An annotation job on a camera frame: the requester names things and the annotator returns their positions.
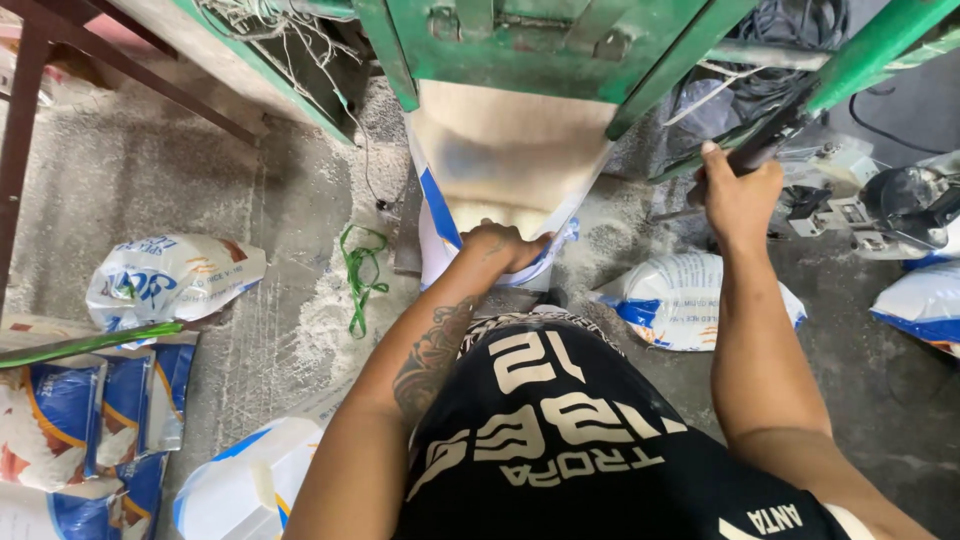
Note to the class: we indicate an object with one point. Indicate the person's right hand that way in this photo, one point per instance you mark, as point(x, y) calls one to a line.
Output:
point(739, 202)

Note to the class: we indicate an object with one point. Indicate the person's left hand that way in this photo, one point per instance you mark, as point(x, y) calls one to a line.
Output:
point(501, 246)

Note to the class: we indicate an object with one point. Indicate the person's left fingers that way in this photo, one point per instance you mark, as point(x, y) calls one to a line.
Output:
point(541, 246)

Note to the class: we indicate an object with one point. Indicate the white rice sack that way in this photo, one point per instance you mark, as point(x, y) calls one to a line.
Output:
point(510, 150)

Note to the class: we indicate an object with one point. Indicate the filled white rice bag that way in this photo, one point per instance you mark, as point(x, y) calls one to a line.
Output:
point(922, 300)
point(169, 277)
point(690, 300)

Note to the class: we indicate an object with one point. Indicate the green metal filling machine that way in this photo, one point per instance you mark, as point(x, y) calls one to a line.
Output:
point(540, 45)

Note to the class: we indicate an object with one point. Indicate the person's black printed jersey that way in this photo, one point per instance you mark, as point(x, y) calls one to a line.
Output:
point(585, 450)

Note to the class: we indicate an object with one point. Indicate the grey bag sewing machine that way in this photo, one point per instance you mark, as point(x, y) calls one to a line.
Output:
point(900, 202)

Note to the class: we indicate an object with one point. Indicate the white blue-edged sack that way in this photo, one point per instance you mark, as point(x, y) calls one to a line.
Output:
point(240, 487)

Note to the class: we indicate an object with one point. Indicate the pile of empty blue sacks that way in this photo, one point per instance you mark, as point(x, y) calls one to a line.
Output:
point(60, 427)

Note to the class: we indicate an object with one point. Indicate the brown metal table frame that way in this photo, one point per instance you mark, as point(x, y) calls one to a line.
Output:
point(19, 112)

